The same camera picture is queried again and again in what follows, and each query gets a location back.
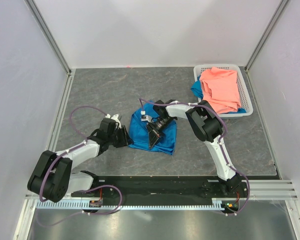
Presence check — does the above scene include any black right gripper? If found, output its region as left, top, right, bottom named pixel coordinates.
left=146, top=116, right=175, bottom=150

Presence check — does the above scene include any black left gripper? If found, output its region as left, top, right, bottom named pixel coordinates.
left=107, top=125, right=134, bottom=148

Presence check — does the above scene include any blue satin napkin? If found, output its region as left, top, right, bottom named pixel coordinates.
left=128, top=108, right=177, bottom=156

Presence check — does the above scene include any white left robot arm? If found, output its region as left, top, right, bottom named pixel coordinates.
left=27, top=115, right=134, bottom=203

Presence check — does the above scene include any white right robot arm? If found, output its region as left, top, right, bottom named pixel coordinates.
left=141, top=99, right=240, bottom=197

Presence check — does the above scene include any blue cloth in basket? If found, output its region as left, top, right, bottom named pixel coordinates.
left=190, top=80, right=204, bottom=100

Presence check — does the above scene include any salmon pink cloth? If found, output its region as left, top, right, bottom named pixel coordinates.
left=199, top=67, right=242, bottom=115

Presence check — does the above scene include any white plastic basket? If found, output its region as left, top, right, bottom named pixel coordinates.
left=193, top=63, right=253, bottom=119

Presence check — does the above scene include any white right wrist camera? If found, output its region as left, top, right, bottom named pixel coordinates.
left=140, top=110, right=151, bottom=122

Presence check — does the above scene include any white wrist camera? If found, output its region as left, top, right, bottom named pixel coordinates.
left=105, top=114, right=122, bottom=129
left=140, top=110, right=151, bottom=122

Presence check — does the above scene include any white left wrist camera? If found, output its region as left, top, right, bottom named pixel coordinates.
left=105, top=114, right=122, bottom=129

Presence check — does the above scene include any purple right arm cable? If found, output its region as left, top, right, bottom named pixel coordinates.
left=139, top=98, right=251, bottom=217

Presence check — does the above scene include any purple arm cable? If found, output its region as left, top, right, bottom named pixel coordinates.
left=36, top=106, right=123, bottom=227
left=139, top=98, right=251, bottom=217

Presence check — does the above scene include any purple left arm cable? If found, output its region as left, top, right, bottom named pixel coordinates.
left=36, top=106, right=123, bottom=227

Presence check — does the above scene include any white slotted cable duct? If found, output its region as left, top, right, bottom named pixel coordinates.
left=36, top=198, right=225, bottom=211

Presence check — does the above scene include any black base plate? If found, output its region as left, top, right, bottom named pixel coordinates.
left=71, top=176, right=248, bottom=206

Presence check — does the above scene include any aluminium front rail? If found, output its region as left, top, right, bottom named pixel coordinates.
left=27, top=178, right=298, bottom=201

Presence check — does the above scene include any left aluminium frame post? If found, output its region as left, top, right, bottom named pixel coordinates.
left=25, top=0, right=72, bottom=75

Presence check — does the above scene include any aluminium frame post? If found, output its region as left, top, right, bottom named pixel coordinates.
left=25, top=0, right=72, bottom=75
left=244, top=0, right=291, bottom=72

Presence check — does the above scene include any right aluminium frame post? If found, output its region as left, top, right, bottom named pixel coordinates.
left=244, top=0, right=291, bottom=72

